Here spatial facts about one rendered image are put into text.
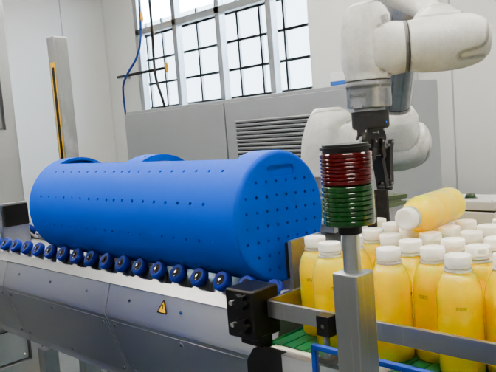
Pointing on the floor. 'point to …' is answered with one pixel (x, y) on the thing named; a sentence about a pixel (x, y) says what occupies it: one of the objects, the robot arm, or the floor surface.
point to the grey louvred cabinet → (270, 130)
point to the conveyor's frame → (279, 359)
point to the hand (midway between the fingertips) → (376, 209)
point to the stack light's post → (356, 321)
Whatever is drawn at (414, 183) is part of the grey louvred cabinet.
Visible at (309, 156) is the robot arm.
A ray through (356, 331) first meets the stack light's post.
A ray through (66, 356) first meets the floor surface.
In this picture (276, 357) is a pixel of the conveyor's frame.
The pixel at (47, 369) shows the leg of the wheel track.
